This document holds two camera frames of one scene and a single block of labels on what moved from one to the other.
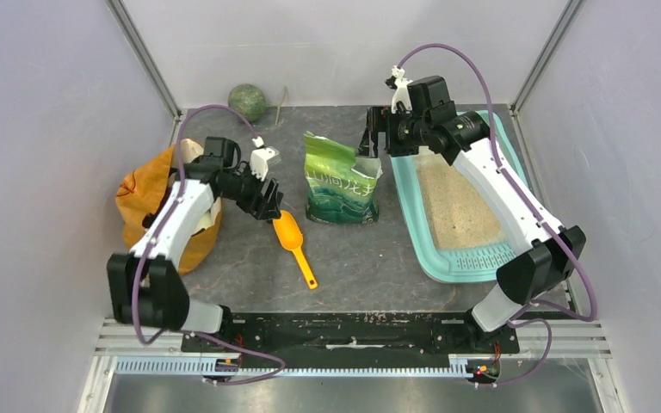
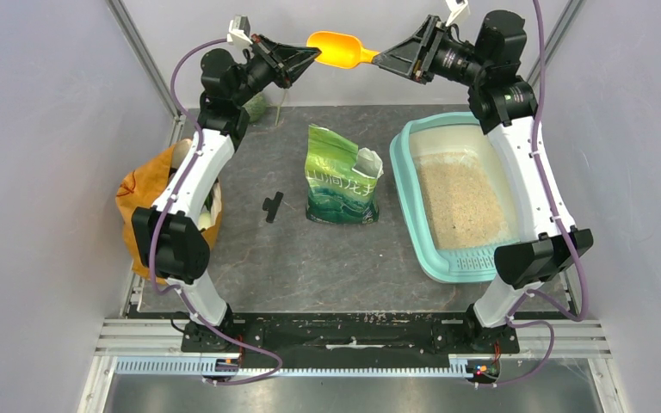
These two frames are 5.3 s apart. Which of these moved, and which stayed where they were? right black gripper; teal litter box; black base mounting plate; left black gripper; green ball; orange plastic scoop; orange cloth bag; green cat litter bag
Moved: left black gripper; right black gripper; orange plastic scoop
Stayed: orange cloth bag; black base mounting plate; teal litter box; green cat litter bag; green ball
